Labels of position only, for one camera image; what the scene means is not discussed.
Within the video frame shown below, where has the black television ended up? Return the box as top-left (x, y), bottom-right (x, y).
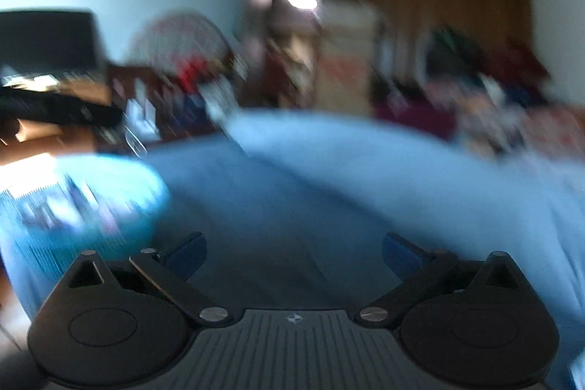
top-left (1, 10), bottom-right (103, 74)

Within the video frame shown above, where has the light blue duvet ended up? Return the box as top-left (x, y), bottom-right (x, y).
top-left (224, 111), bottom-right (584, 370)

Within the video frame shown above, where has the blue plastic basket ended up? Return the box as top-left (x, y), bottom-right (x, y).
top-left (1, 154), bottom-right (170, 318)

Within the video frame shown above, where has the wooden dresser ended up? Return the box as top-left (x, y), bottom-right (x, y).
top-left (1, 80), bottom-right (111, 165)

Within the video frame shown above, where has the cardboard box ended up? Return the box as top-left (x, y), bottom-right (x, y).
top-left (313, 0), bottom-right (383, 118)

